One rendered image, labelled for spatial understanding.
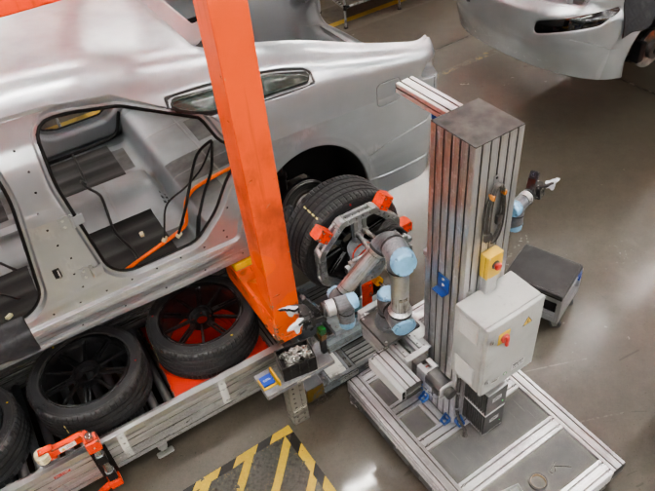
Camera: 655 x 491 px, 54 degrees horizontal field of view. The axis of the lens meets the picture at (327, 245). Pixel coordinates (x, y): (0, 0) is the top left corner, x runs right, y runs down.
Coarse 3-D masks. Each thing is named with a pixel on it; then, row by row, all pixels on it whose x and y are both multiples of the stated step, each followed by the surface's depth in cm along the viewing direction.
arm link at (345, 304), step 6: (348, 294) 290; (354, 294) 290; (336, 300) 288; (342, 300) 288; (348, 300) 288; (354, 300) 289; (336, 306) 287; (342, 306) 287; (348, 306) 288; (354, 306) 289; (342, 312) 290; (348, 312) 290
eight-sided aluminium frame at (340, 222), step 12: (372, 204) 356; (348, 216) 353; (360, 216) 352; (384, 216) 363; (396, 216) 368; (336, 228) 348; (324, 252) 352; (324, 264) 358; (324, 276) 363; (372, 276) 389
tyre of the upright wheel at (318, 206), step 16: (336, 176) 368; (352, 176) 371; (320, 192) 360; (336, 192) 358; (352, 192) 356; (368, 192) 359; (304, 208) 360; (320, 208) 354; (336, 208) 351; (288, 224) 368; (304, 224) 357; (320, 224) 351; (288, 240) 371; (304, 240) 356; (304, 256) 359; (304, 272) 369
